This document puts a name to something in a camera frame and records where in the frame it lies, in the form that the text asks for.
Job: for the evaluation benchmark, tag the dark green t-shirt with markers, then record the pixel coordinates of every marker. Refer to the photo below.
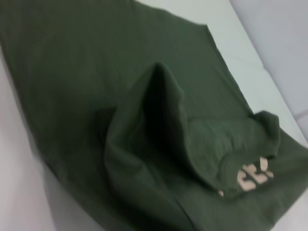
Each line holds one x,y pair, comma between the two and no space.
96,96

